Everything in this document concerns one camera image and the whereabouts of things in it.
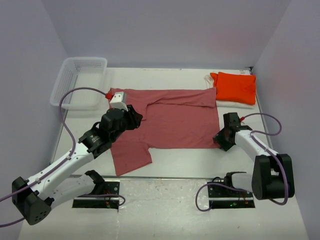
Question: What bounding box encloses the pink t shirt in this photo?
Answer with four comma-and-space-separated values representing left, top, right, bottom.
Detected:
111, 88, 220, 176

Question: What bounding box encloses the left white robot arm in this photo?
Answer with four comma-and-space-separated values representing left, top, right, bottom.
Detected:
11, 105, 143, 226

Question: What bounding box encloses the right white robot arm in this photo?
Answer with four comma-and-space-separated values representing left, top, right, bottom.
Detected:
213, 112, 295, 206

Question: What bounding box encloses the folded white t shirt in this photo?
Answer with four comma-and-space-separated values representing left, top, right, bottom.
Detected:
204, 74, 256, 109

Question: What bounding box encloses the folded orange t shirt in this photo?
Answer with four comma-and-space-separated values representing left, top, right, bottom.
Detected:
210, 72, 256, 106

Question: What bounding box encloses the white plastic basket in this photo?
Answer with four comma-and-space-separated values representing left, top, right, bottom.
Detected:
49, 57, 108, 111

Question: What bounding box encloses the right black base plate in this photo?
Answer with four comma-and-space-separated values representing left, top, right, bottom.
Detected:
207, 185, 256, 210

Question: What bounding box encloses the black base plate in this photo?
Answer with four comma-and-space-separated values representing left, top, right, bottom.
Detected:
207, 185, 256, 210
72, 179, 121, 210

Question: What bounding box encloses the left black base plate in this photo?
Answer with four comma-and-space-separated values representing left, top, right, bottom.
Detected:
72, 179, 121, 210

